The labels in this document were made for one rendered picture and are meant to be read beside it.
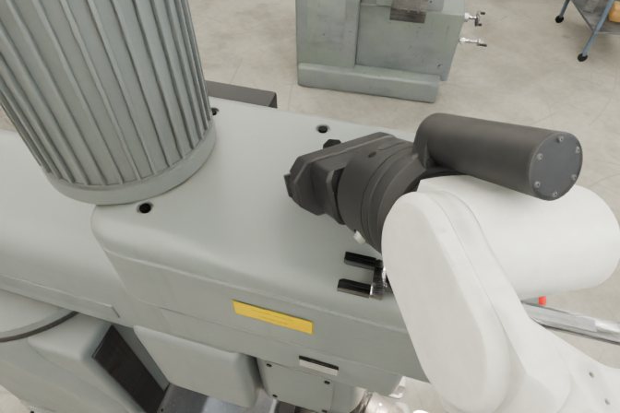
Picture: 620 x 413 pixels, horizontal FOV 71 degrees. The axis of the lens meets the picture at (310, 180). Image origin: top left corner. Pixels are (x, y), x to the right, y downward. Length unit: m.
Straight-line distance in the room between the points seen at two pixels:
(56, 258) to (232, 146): 0.30
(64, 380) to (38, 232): 0.38
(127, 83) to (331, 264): 0.25
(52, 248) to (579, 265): 0.62
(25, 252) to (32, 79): 0.36
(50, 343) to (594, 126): 3.92
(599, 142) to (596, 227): 3.75
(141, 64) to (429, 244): 0.29
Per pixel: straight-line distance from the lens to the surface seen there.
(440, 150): 0.28
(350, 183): 0.33
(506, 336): 0.20
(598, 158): 3.87
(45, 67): 0.41
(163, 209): 0.49
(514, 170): 0.23
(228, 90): 0.92
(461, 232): 0.22
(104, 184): 0.48
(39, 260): 0.72
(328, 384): 0.73
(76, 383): 1.01
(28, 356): 0.97
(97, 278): 0.67
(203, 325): 0.62
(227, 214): 0.46
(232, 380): 0.79
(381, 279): 0.41
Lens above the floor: 2.25
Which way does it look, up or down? 47 degrees down
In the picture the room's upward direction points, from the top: straight up
